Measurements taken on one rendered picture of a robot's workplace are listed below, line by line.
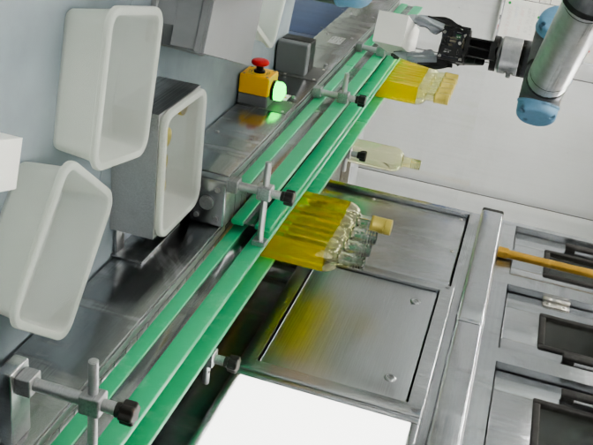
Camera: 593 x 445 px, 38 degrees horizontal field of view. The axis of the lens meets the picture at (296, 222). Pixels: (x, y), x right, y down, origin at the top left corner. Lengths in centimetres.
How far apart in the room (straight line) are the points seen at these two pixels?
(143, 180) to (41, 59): 32
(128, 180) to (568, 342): 101
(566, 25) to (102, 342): 85
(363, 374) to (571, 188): 642
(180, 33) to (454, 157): 655
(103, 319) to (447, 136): 663
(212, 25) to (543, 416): 92
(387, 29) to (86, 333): 85
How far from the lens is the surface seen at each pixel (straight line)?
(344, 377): 158
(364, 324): 174
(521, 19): 748
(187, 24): 143
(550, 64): 153
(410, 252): 210
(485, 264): 205
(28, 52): 115
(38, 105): 119
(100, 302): 139
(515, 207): 801
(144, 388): 125
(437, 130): 781
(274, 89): 194
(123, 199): 144
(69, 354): 128
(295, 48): 218
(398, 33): 175
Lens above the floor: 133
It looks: 12 degrees down
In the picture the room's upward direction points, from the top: 104 degrees clockwise
